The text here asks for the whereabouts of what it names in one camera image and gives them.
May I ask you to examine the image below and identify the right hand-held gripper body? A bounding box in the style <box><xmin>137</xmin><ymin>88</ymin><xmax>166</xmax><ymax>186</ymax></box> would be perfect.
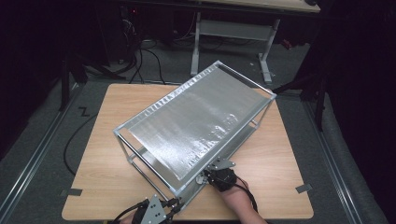
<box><xmin>205</xmin><ymin>158</ymin><xmax>239</xmax><ymax>192</ymax></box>

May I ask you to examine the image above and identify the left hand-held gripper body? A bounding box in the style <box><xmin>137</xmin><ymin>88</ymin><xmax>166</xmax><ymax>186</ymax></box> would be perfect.
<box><xmin>132</xmin><ymin>194</ymin><xmax>167</xmax><ymax>224</ymax></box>

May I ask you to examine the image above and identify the silver two-tier shelf rack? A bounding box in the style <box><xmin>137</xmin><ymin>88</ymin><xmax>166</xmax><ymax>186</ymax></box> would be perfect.
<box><xmin>112</xmin><ymin>60</ymin><xmax>277</xmax><ymax>206</ymax></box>

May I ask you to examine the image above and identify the person's right hand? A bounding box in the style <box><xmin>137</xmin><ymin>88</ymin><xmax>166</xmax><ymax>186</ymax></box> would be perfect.
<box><xmin>228</xmin><ymin>178</ymin><xmax>250</xmax><ymax>199</ymax></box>

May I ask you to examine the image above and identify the person's left hand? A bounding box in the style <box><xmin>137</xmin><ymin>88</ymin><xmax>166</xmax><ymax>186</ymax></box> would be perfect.
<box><xmin>120</xmin><ymin>214</ymin><xmax>138</xmax><ymax>224</ymax></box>

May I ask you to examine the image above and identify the black metal stand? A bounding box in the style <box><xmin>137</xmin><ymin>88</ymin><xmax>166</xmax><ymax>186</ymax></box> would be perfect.
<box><xmin>272</xmin><ymin>73</ymin><xmax>328</xmax><ymax>132</ymax></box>
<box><xmin>59</xmin><ymin>52</ymin><xmax>125</xmax><ymax>113</ymax></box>

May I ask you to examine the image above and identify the white-legged desk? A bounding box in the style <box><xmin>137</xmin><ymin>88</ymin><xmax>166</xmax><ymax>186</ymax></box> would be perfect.
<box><xmin>122</xmin><ymin>0</ymin><xmax>321</xmax><ymax>85</ymax></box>

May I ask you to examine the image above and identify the dark equipment with red light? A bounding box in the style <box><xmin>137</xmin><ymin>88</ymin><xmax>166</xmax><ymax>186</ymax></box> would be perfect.
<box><xmin>120</xmin><ymin>4</ymin><xmax>141</xmax><ymax>63</ymax></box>

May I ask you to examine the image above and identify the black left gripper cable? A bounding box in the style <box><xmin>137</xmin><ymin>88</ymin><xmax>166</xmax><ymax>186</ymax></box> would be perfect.
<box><xmin>111</xmin><ymin>200</ymin><xmax>149</xmax><ymax>224</ymax></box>

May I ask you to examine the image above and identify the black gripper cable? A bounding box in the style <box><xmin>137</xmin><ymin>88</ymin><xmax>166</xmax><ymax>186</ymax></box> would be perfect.
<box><xmin>111</xmin><ymin>200</ymin><xmax>149</xmax><ymax>224</ymax></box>
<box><xmin>234</xmin><ymin>183</ymin><xmax>260</xmax><ymax>214</ymax></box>

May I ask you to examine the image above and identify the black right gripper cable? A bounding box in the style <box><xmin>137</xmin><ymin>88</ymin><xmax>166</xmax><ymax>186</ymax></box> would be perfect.
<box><xmin>234</xmin><ymin>183</ymin><xmax>260</xmax><ymax>214</ymax></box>

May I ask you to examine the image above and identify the metal floor rail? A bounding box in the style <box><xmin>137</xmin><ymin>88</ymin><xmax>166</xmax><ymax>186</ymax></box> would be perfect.
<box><xmin>0</xmin><ymin>83</ymin><xmax>85</xmax><ymax>218</ymax></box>
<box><xmin>303</xmin><ymin>101</ymin><xmax>363</xmax><ymax>224</ymax></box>

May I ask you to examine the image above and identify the black floor cable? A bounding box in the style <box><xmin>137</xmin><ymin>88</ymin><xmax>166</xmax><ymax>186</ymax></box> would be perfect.
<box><xmin>64</xmin><ymin>113</ymin><xmax>97</xmax><ymax>175</ymax></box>
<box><xmin>129</xmin><ymin>38</ymin><xmax>166</xmax><ymax>86</ymax></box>

